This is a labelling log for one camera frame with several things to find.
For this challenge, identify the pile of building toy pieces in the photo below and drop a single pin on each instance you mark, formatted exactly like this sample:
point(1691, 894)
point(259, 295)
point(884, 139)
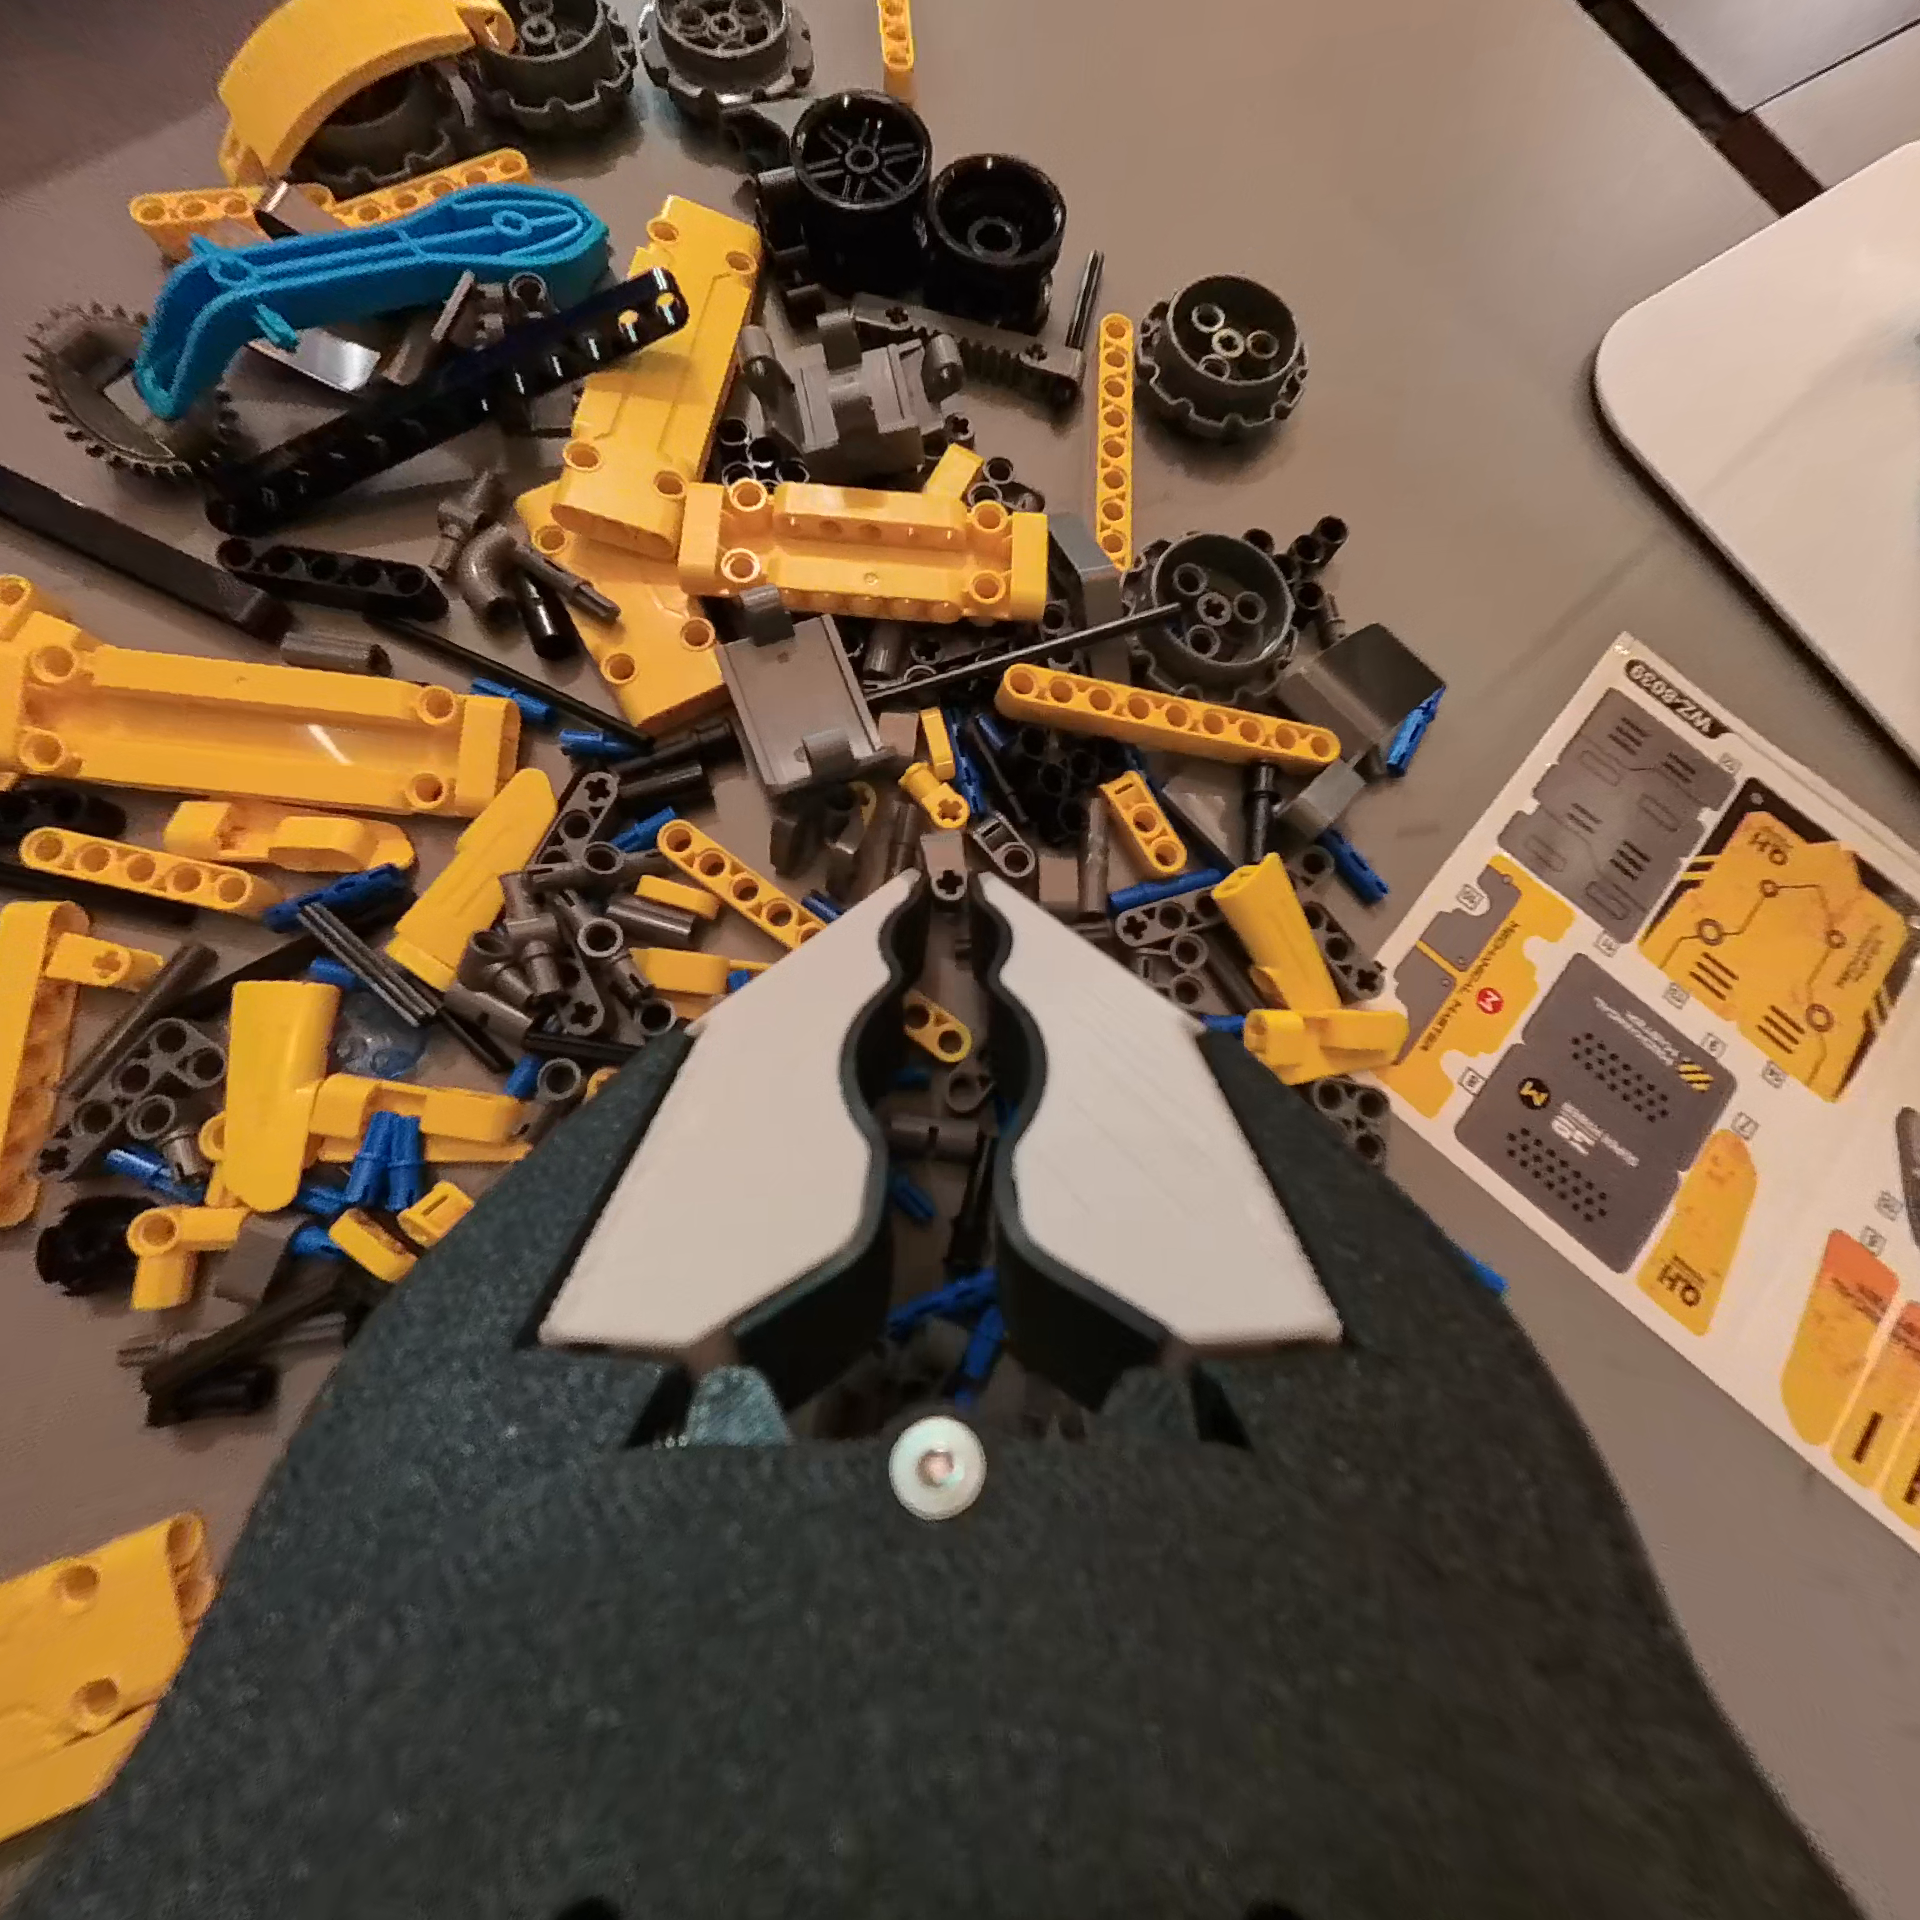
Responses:
point(1167, 711)

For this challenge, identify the white desk stand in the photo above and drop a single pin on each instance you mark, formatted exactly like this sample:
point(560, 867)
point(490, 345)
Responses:
point(1770, 418)

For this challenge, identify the yellow curved fender part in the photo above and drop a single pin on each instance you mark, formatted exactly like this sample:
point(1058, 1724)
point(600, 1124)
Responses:
point(332, 52)

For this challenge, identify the grey curved panel part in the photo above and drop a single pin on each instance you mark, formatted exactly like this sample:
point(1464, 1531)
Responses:
point(1347, 677)

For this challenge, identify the black wheel rim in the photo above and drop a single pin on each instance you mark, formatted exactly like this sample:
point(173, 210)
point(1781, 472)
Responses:
point(860, 169)
point(996, 231)

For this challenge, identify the dark grey wheel hub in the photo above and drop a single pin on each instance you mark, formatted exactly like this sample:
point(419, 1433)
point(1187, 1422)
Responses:
point(726, 44)
point(1211, 611)
point(1223, 362)
point(573, 58)

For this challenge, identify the dark grey half gear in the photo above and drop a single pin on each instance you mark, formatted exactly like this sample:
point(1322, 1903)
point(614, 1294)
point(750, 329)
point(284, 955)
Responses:
point(89, 390)

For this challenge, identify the grey axle connector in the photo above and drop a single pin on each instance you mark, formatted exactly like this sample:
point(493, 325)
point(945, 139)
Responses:
point(950, 867)

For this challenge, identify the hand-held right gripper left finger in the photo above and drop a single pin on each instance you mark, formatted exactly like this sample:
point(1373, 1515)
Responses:
point(720, 1201)

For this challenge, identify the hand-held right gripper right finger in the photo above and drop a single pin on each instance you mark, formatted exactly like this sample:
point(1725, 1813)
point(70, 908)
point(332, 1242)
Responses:
point(1155, 1182)

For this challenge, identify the yellow grey sticker sheet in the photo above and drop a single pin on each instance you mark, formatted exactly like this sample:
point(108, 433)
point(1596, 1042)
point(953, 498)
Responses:
point(1590, 1079)

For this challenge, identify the blue plastic separator tool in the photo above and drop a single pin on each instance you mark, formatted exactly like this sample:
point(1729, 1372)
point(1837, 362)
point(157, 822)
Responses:
point(449, 249)

